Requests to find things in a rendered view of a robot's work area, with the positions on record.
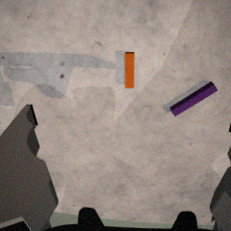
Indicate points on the purple rod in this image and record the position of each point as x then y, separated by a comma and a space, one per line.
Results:
193, 98

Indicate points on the orange rod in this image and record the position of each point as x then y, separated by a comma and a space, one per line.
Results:
129, 70

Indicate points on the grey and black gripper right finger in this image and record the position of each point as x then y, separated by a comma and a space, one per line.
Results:
220, 206

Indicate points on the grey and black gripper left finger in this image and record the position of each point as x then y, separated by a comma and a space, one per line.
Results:
27, 194

